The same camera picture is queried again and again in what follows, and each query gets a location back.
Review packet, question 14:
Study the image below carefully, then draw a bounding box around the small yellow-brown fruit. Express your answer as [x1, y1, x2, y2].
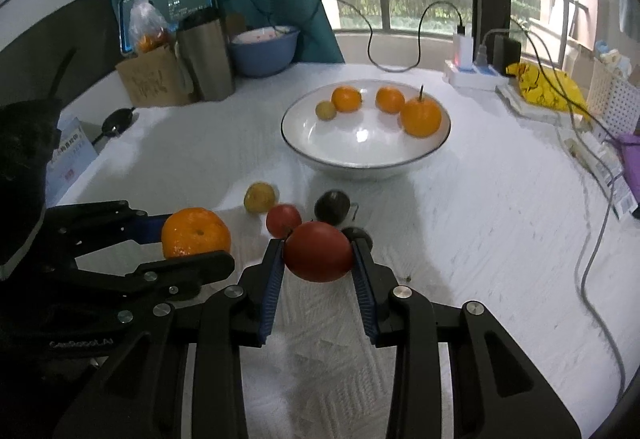
[243, 181, 278, 214]

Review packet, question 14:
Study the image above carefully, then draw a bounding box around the stainless steel tumbler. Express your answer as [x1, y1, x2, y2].
[176, 6, 234, 102]

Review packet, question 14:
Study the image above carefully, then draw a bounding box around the plastic bag with fruit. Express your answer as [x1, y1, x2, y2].
[128, 0, 171, 55]

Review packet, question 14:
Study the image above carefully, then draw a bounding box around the white tube with barcode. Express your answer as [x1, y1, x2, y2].
[564, 133, 639, 219]

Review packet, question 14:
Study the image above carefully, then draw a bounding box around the large orange with stem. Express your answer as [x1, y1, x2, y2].
[399, 87, 442, 138]

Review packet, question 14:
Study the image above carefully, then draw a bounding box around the small yellow fruit on plate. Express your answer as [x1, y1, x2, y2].
[314, 100, 337, 122]

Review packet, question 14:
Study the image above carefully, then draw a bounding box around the purple object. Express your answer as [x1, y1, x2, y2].
[617, 134, 640, 204]

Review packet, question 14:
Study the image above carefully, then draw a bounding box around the white oval plate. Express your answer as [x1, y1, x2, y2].
[280, 80, 451, 180]

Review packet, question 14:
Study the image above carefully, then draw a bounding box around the tablet screen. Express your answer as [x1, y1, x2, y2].
[117, 0, 216, 56]

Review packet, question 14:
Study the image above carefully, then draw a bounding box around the dark plum with stem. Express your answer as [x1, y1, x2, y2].
[341, 203, 373, 251]

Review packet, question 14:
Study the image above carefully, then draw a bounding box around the small orange on plate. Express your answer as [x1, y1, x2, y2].
[375, 86, 406, 114]

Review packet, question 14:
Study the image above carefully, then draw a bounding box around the white charger plug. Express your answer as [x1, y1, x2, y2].
[452, 24, 474, 71]

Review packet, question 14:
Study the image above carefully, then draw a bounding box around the yellow plastic bag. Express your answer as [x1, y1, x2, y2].
[506, 63, 587, 115]

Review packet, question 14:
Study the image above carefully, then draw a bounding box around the white perforated basket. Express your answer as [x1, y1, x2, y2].
[587, 60, 640, 137]

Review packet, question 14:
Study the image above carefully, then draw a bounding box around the orange mandarin with leaf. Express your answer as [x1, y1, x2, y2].
[160, 207, 231, 258]

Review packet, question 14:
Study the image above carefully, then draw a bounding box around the black power adapter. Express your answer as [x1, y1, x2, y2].
[492, 34, 522, 76]

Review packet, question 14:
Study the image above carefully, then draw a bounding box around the white power strip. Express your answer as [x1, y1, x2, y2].
[444, 60, 510, 92]

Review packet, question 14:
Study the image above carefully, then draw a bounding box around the blue white tissue pack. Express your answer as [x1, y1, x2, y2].
[46, 118, 98, 207]

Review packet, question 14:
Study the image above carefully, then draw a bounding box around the cardboard box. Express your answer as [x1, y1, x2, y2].
[115, 45, 194, 108]

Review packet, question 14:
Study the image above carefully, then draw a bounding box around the black cable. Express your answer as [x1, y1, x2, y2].
[217, 0, 467, 73]

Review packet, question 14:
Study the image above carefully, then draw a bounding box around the blue bowl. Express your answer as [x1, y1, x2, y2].
[229, 25, 299, 78]

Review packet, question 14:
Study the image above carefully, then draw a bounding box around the small red tomato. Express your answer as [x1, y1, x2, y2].
[266, 204, 303, 239]

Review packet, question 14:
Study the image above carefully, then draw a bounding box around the gray cable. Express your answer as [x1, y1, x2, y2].
[474, 27, 629, 402]

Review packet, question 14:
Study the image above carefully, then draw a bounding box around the large red tomato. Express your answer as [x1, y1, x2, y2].
[283, 221, 352, 283]

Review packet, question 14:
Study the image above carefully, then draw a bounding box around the black spoon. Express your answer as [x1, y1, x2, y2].
[92, 108, 134, 146]

